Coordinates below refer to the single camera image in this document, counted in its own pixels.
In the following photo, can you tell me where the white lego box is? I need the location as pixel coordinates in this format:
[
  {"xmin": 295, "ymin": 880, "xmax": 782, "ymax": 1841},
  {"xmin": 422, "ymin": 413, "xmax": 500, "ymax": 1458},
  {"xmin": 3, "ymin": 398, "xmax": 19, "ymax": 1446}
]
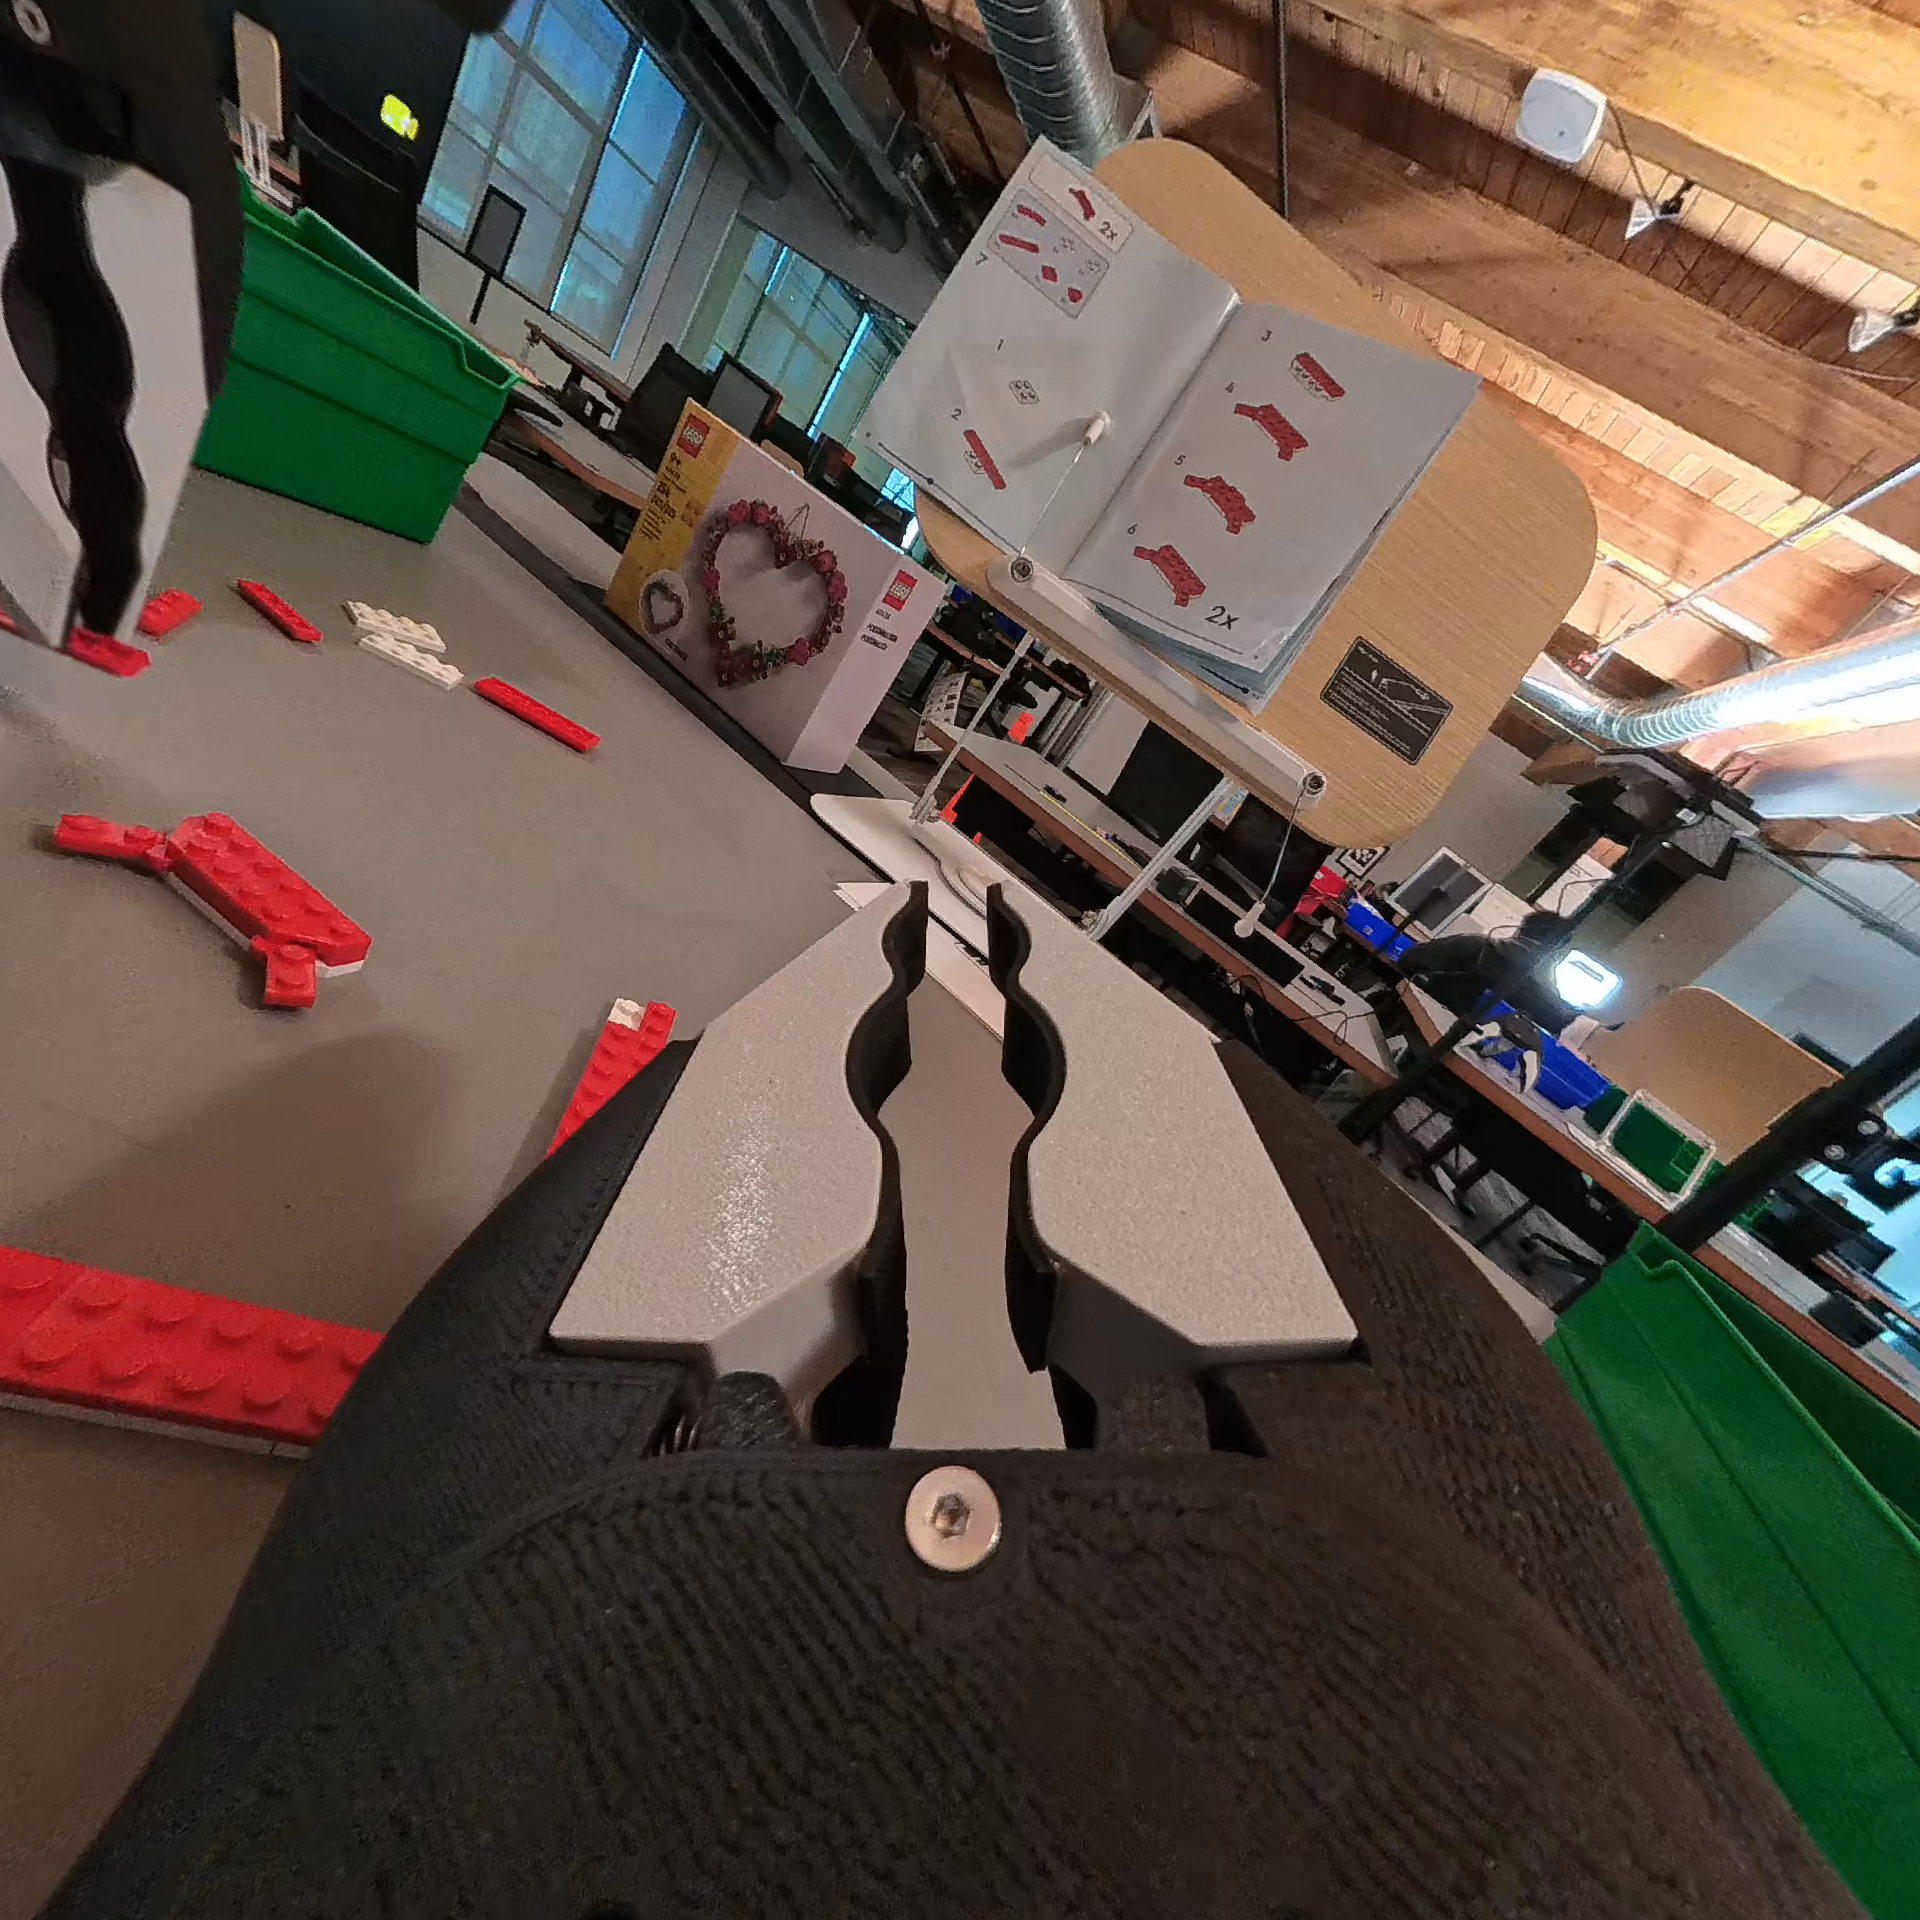
[{"xmin": 603, "ymin": 401, "xmax": 951, "ymax": 778}]

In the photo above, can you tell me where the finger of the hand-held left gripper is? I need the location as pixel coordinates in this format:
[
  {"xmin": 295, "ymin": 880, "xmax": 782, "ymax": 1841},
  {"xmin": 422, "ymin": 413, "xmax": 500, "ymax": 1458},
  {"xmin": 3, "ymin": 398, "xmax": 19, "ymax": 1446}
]
[
  {"xmin": 0, "ymin": 166, "xmax": 95, "ymax": 649},
  {"xmin": 46, "ymin": 166, "xmax": 214, "ymax": 640}
]

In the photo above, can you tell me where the silver spiral duct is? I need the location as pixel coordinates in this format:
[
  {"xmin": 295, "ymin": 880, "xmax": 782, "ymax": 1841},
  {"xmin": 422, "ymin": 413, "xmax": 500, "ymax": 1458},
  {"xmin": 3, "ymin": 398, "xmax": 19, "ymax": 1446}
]
[
  {"xmin": 975, "ymin": 0, "xmax": 1162, "ymax": 169},
  {"xmin": 1510, "ymin": 618, "xmax": 1920, "ymax": 755}
]

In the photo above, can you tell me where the black light stand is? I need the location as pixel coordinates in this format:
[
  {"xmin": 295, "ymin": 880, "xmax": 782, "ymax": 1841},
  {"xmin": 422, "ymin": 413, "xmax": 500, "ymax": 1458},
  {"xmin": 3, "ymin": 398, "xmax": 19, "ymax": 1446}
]
[{"xmin": 1647, "ymin": 1013, "xmax": 1920, "ymax": 1256}]

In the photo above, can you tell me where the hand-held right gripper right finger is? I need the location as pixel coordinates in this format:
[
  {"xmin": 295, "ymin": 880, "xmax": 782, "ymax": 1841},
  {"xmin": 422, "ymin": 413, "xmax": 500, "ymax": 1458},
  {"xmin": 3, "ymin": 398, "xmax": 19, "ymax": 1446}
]
[{"xmin": 987, "ymin": 885, "xmax": 1359, "ymax": 1454}]

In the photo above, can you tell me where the long red lego assembly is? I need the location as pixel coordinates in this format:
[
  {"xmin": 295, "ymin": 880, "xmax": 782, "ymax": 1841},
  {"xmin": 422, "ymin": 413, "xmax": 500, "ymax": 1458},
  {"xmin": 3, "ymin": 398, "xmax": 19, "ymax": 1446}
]
[{"xmin": 0, "ymin": 1241, "xmax": 387, "ymax": 1461}]

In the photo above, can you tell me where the green plastic bin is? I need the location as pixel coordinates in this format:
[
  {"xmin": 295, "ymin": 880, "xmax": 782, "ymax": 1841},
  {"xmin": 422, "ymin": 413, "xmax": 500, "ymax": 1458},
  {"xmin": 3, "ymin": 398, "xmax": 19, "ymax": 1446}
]
[
  {"xmin": 195, "ymin": 322, "xmax": 495, "ymax": 545},
  {"xmin": 1543, "ymin": 1219, "xmax": 1920, "ymax": 1920},
  {"xmin": 231, "ymin": 173, "xmax": 520, "ymax": 430}
]

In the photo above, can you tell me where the long red lego plate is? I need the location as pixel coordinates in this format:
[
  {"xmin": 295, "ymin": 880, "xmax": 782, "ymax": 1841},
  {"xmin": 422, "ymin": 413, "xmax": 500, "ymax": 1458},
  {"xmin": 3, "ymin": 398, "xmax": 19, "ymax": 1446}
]
[{"xmin": 471, "ymin": 677, "xmax": 603, "ymax": 752}]

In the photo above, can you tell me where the red and white lego assembly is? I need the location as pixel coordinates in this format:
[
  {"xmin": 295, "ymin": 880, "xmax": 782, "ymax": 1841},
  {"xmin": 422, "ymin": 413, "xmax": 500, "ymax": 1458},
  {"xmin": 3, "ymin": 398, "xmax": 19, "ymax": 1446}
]
[{"xmin": 53, "ymin": 813, "xmax": 375, "ymax": 1011}]

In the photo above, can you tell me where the studio light panel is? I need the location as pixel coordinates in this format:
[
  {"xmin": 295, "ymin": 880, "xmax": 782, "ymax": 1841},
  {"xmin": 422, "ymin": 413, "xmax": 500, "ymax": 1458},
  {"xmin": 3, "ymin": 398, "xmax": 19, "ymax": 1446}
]
[{"xmin": 1558, "ymin": 747, "xmax": 1770, "ymax": 888}]

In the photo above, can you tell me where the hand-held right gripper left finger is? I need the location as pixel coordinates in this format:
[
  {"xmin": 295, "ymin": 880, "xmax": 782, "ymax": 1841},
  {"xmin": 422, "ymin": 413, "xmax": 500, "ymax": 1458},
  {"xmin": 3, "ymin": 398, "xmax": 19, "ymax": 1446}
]
[{"xmin": 551, "ymin": 883, "xmax": 935, "ymax": 1449}]

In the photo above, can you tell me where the red lego plate stack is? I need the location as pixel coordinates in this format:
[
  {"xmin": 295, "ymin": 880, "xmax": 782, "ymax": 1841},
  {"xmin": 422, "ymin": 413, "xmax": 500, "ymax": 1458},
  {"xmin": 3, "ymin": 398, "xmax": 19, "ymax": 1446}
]
[{"xmin": 546, "ymin": 997, "xmax": 679, "ymax": 1159}]

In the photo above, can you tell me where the lego instruction booklet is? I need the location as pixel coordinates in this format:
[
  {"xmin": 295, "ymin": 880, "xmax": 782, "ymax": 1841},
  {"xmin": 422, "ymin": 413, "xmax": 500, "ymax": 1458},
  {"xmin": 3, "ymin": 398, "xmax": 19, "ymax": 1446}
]
[{"xmin": 854, "ymin": 139, "xmax": 1482, "ymax": 711}]

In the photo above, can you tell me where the small green bin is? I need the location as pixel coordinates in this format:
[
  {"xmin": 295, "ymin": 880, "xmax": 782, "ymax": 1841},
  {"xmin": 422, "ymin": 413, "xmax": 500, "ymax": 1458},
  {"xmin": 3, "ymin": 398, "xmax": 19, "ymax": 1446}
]
[{"xmin": 1611, "ymin": 1093, "xmax": 1716, "ymax": 1197}]

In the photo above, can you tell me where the white wireless access point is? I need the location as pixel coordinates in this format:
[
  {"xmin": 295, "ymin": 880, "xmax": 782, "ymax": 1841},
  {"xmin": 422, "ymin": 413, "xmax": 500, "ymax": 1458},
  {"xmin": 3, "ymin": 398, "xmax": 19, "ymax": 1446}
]
[{"xmin": 1512, "ymin": 66, "xmax": 1611, "ymax": 166}]

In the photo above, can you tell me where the white-backed monitor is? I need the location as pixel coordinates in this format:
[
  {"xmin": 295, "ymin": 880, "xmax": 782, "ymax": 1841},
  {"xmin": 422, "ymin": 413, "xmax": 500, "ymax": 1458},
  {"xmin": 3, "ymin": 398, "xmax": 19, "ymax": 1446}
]
[{"xmin": 1387, "ymin": 848, "xmax": 1496, "ymax": 942}]

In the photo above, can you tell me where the long work table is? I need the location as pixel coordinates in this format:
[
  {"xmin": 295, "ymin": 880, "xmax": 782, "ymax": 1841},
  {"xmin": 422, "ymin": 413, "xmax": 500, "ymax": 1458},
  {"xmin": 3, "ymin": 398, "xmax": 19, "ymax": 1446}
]
[
  {"xmin": 918, "ymin": 719, "xmax": 1404, "ymax": 1089},
  {"xmin": 1402, "ymin": 976, "xmax": 1920, "ymax": 1426}
]

